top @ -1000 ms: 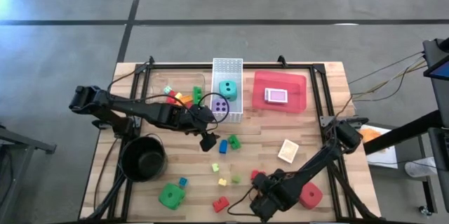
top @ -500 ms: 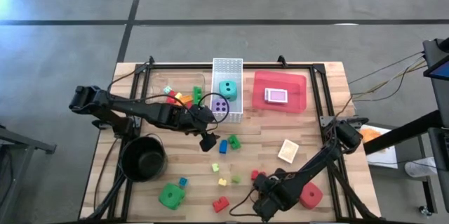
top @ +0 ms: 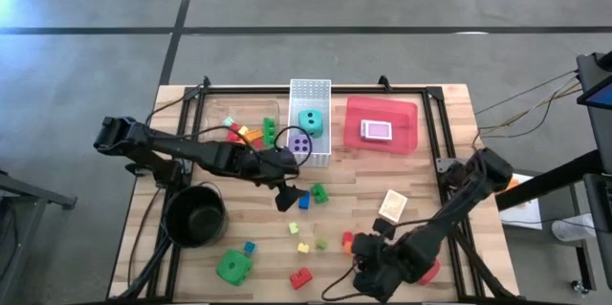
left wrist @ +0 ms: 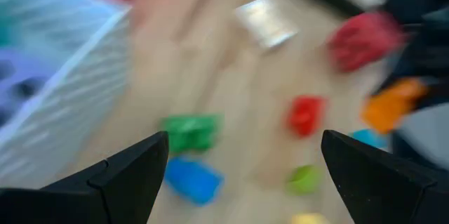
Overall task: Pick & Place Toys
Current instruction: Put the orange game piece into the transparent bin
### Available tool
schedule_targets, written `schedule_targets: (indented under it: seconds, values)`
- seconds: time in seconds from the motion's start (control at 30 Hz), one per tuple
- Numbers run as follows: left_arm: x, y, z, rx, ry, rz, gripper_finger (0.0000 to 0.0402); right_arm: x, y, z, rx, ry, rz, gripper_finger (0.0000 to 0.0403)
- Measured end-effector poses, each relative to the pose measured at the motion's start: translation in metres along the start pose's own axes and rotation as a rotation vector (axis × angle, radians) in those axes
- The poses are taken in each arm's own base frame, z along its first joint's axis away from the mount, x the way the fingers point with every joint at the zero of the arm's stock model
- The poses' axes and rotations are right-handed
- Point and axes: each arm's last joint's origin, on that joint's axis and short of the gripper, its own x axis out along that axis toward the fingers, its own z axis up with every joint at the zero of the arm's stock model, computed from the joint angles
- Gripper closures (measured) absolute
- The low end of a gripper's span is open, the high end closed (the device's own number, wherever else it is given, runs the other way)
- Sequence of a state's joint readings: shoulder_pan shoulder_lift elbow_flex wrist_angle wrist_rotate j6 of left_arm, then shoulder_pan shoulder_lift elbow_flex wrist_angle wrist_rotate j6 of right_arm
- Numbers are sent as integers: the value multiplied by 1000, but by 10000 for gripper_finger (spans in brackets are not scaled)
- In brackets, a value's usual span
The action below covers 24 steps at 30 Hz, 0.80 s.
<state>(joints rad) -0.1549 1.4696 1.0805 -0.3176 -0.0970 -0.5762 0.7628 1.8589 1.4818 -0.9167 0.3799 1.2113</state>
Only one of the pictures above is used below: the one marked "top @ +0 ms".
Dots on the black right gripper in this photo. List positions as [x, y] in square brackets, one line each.
[401, 262]

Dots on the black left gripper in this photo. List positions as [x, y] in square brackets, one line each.
[268, 166]

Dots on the red stepped toy block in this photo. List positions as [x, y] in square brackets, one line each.
[347, 237]
[300, 279]

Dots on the purple foam die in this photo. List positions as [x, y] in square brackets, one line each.
[294, 147]

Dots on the long green toy block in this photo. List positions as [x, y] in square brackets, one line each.
[270, 132]

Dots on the long orange toy block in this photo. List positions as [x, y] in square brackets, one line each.
[255, 136]

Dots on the teal foam die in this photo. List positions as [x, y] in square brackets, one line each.
[311, 128]

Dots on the curved yellow toy block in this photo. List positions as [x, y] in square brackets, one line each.
[243, 130]

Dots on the small red toy block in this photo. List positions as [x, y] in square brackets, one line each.
[233, 134]

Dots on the small teal toy block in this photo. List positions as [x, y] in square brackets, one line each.
[228, 122]
[249, 247]

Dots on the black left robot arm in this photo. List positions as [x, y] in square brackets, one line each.
[191, 149]

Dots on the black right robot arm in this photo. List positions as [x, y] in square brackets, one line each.
[459, 204]

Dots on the blue toy block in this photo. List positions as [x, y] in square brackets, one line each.
[305, 201]

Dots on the light green toy block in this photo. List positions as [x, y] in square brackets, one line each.
[293, 228]

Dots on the small yellow toy block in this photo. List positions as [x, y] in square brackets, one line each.
[303, 248]

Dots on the orange-backed card deck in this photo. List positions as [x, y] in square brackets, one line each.
[392, 205]

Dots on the lime green toy block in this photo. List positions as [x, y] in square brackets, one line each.
[321, 244]

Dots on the red foam die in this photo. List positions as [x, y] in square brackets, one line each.
[432, 274]

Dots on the green foam die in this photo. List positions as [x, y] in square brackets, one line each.
[241, 274]

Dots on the black round pot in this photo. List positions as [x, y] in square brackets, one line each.
[196, 219]

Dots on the white perforated bin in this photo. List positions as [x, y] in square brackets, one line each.
[310, 90]

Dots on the clear plastic bin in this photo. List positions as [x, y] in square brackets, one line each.
[215, 114]

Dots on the pink translucent tray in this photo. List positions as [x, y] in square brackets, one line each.
[406, 114]

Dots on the white paper sheet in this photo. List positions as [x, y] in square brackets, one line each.
[526, 209]

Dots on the orange object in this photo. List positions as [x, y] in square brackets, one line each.
[515, 183]

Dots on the black slanted beam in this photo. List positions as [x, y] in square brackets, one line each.
[550, 180]

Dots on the grey caster wheel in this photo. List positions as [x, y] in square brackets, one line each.
[578, 287]

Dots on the black equipment tower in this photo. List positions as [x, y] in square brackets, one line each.
[597, 128]

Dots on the blue screen laptop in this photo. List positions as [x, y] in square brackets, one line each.
[602, 97]

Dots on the black side table frame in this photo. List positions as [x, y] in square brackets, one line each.
[48, 194]

